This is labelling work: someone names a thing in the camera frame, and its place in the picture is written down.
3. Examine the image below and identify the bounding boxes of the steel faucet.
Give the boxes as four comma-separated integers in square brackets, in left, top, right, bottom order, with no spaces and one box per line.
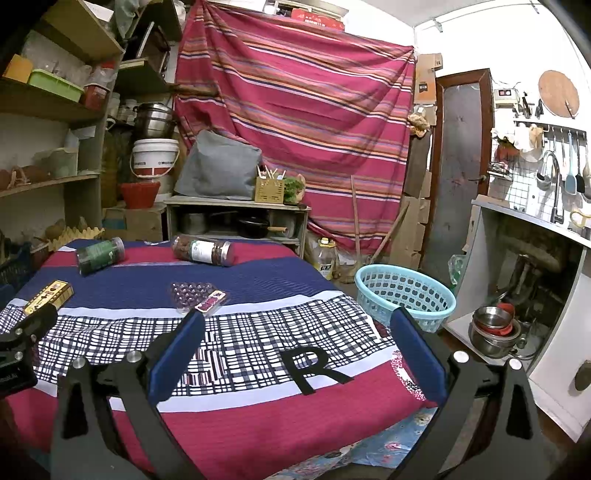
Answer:
[538,150,566,224]

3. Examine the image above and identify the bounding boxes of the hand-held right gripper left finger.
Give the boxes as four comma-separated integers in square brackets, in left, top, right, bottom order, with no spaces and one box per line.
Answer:
[50,309,218,480]

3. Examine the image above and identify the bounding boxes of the white sink cabinet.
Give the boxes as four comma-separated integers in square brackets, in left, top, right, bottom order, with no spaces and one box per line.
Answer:
[443,194,591,444]

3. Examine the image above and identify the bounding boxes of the yellow egg tray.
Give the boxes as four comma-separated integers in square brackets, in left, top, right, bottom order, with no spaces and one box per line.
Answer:
[46,224,106,252]

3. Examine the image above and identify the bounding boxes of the steel pot with handles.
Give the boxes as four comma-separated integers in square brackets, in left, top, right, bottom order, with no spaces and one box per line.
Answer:
[468,318,527,360]

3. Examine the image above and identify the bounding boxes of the blue floral sheet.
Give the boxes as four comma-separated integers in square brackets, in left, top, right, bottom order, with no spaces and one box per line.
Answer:
[277,406,439,476]

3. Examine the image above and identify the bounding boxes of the printed blanket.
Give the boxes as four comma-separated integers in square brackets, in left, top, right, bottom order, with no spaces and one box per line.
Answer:
[0,237,439,476]

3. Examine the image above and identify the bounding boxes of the cardboard sheet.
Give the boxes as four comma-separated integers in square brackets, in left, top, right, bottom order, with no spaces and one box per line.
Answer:
[413,53,444,104]

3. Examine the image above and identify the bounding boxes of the green plastic tray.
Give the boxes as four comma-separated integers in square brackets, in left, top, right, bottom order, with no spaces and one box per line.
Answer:
[28,68,85,103]

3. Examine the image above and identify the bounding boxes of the wooden chopstick holder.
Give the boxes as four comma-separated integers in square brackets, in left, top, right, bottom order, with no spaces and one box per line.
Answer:
[254,166,286,204]

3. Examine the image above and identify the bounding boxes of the clear purple candy tray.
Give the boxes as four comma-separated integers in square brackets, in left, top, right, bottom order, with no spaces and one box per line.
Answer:
[170,281,215,317]

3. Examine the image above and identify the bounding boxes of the red plastic basin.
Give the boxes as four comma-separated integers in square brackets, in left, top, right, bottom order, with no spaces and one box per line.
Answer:
[120,181,161,209]

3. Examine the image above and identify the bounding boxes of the white label jar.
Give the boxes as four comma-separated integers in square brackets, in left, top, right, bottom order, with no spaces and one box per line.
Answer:
[172,234,235,267]

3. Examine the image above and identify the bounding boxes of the small pink packet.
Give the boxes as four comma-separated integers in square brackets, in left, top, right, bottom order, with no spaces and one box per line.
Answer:
[196,290,230,317]

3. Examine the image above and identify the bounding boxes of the steel bowl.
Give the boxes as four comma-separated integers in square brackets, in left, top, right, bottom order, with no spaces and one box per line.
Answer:
[473,305,515,329]

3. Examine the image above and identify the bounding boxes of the blue printed cardboard box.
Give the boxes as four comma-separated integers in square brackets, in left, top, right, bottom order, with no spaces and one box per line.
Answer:
[102,205,167,241]

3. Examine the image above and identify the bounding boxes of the low wooden rack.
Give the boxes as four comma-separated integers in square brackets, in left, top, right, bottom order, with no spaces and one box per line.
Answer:
[164,196,312,259]

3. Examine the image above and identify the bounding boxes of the wooden shelf unit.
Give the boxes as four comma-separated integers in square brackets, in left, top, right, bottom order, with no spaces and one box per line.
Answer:
[0,0,185,259]

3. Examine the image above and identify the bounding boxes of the hanging kitchen utensils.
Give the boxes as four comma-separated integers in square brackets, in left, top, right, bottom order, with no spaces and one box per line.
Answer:
[566,129,591,201]

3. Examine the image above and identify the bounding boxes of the stainless steel pot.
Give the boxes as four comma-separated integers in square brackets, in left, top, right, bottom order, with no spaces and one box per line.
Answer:
[134,102,176,139]

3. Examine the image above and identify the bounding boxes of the green leafy vegetables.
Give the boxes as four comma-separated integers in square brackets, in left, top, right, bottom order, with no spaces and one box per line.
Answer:
[283,174,306,205]

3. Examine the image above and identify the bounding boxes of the black pan wooden handle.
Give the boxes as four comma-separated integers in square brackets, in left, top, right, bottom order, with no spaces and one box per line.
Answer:
[237,215,288,240]

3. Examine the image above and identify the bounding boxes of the red plastic bowl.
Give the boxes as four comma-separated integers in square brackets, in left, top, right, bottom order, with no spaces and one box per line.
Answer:
[475,302,522,340]

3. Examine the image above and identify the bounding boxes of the brown framed door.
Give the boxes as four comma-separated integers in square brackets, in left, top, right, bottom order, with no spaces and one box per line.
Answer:
[422,68,495,287]

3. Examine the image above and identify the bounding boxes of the yellow label oil bottle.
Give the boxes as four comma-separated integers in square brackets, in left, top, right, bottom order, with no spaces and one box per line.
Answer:
[316,237,340,280]

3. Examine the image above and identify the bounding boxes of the orange box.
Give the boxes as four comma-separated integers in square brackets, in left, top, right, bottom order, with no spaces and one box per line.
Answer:
[2,53,34,84]

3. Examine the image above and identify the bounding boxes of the dark blue plastic crate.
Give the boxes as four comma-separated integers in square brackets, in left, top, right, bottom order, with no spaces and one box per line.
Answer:
[0,242,35,289]

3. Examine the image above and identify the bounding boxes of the round wooden board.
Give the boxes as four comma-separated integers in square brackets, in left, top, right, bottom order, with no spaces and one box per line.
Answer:
[538,69,580,118]

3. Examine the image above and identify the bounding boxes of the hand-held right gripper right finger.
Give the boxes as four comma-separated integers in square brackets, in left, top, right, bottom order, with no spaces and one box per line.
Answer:
[379,307,546,480]

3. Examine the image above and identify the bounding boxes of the light blue plastic basket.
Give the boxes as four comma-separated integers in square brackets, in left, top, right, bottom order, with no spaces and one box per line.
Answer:
[355,264,458,334]

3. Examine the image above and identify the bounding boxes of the green label jar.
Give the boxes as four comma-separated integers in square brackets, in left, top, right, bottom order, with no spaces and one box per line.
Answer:
[76,237,126,276]

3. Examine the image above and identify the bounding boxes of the green plastic bag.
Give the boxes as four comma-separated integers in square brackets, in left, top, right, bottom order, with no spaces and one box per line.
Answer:
[447,254,468,287]

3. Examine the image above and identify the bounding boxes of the white plastic bucket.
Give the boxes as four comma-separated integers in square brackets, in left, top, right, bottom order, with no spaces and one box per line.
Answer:
[130,137,181,178]

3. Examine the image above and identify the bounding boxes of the red striped curtain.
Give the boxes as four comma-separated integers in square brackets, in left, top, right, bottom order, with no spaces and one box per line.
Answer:
[173,0,419,273]

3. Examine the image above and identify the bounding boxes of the stacked cardboard pieces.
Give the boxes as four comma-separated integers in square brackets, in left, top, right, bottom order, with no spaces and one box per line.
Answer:
[390,171,432,271]

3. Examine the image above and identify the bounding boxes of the yellow snack box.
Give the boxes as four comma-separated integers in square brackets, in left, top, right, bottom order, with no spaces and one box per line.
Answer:
[23,279,75,317]

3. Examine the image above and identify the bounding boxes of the clear plastic container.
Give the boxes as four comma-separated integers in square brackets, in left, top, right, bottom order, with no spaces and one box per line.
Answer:
[34,147,79,178]

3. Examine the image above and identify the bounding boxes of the wooden stick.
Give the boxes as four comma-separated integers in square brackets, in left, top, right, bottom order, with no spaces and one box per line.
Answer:
[350,175,363,273]

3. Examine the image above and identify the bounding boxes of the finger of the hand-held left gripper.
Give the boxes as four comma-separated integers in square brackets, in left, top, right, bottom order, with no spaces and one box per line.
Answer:
[0,305,58,346]

